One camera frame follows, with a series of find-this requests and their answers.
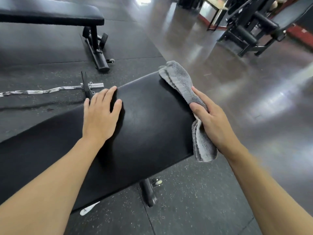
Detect grey towel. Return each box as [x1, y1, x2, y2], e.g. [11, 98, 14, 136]
[158, 60, 218, 162]

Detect person's right hand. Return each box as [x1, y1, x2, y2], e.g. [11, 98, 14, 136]
[189, 86, 243, 159]

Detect person's left hand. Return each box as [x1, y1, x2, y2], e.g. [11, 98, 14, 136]
[82, 86, 123, 145]

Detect black leg exercise machine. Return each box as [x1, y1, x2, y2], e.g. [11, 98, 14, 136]
[217, 0, 313, 58]

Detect chrome curl barbell black plates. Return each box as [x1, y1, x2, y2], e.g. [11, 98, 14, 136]
[0, 70, 104, 99]

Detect person's left forearm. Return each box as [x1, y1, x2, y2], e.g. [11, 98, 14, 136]
[0, 137, 108, 235]

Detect black adjustable workout bench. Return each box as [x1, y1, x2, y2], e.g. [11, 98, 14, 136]
[0, 70, 201, 216]

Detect black flat bench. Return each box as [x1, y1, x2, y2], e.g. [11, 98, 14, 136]
[0, 0, 115, 72]

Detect person's right forearm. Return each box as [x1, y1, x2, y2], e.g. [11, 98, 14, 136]
[226, 145, 313, 235]

